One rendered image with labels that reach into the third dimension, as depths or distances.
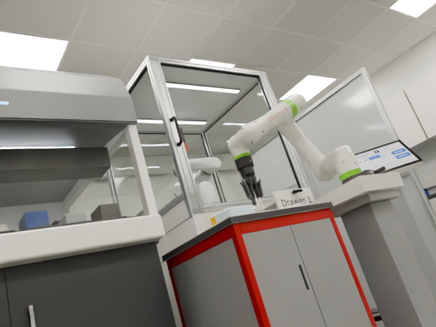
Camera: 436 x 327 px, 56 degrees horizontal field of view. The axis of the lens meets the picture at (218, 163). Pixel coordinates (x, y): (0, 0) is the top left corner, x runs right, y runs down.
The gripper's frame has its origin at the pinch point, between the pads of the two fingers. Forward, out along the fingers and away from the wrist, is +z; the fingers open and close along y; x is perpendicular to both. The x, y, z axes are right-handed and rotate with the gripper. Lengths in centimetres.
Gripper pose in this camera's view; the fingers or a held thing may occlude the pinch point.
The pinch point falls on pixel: (258, 204)
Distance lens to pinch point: 212.0
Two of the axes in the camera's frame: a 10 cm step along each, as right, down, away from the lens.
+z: 2.9, 9.0, -3.2
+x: 5.5, -4.3, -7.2
